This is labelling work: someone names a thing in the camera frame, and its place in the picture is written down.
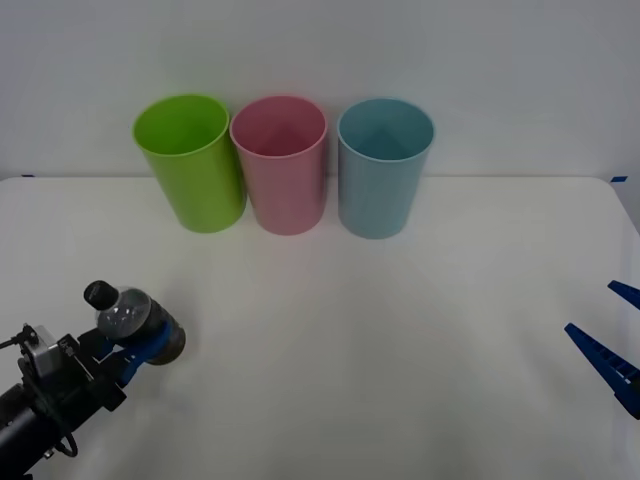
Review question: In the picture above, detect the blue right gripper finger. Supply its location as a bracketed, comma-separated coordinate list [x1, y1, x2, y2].
[607, 280, 640, 309]
[564, 323, 640, 419]

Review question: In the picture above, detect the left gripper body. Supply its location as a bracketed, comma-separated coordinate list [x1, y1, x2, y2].
[48, 332, 127, 432]

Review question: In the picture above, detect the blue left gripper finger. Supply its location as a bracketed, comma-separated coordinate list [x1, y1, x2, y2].
[78, 327, 119, 366]
[114, 322, 187, 387]

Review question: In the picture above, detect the dark bottle with black cap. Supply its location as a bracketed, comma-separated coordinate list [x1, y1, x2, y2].
[83, 280, 187, 369]

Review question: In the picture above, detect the green plastic bin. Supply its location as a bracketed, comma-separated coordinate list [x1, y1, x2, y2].
[131, 93, 248, 234]

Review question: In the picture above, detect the pink plastic bin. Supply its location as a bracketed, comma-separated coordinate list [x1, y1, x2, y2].
[229, 95, 329, 236]

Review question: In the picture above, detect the pale blue plastic bin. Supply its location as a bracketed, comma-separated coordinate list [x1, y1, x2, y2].
[336, 97, 436, 240]

